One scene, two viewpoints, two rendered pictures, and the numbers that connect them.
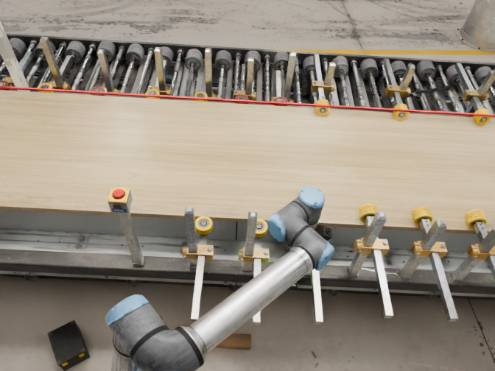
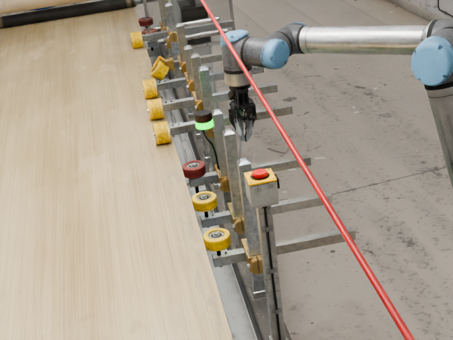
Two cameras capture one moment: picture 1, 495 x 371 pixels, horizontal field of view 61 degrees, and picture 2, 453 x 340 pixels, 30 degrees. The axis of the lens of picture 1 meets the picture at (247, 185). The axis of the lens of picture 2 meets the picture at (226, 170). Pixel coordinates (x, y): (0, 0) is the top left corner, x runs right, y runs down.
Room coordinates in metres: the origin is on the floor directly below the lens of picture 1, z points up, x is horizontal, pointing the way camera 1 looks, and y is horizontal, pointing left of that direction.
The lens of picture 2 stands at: (1.18, 2.33, 2.15)
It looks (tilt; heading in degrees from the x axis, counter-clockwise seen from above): 26 degrees down; 265
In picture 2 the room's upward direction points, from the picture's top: 8 degrees counter-clockwise
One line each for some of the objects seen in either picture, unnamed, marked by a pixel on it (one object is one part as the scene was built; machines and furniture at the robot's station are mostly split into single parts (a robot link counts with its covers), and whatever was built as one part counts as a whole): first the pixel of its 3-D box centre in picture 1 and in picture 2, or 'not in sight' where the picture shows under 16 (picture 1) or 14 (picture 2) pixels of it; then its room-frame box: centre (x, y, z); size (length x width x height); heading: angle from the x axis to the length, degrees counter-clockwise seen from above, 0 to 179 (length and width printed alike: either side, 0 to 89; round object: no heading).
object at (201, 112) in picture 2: not in sight; (207, 142); (1.02, -0.28, 1.00); 0.06 x 0.06 x 0.22; 2
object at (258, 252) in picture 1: (253, 255); (238, 217); (0.97, -0.05, 0.82); 0.13 x 0.06 x 0.05; 92
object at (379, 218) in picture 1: (365, 246); (211, 128); (0.99, -0.53, 0.94); 0.03 x 0.03 x 0.48; 2
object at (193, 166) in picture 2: not in sight; (195, 178); (1.08, -0.32, 0.85); 0.08 x 0.08 x 0.11
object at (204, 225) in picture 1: (203, 230); (218, 249); (1.06, 0.18, 0.85); 0.08 x 0.08 x 0.11
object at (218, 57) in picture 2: not in sight; (213, 57); (0.88, -1.32, 0.95); 0.36 x 0.03 x 0.03; 2
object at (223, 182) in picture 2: not in sight; (224, 177); (0.98, -0.30, 0.85); 0.13 x 0.06 x 0.05; 92
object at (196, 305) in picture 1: (199, 271); (284, 247); (0.87, 0.18, 0.82); 0.43 x 0.03 x 0.04; 2
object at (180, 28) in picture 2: not in sight; (187, 75); (1.01, -1.28, 0.90); 0.03 x 0.03 x 0.48; 2
